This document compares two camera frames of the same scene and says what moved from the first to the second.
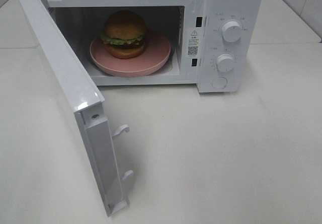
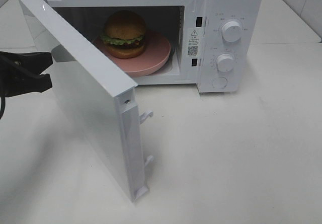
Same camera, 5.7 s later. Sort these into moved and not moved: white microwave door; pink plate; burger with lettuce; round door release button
Moved: white microwave door
Not moved: pink plate; round door release button; burger with lettuce
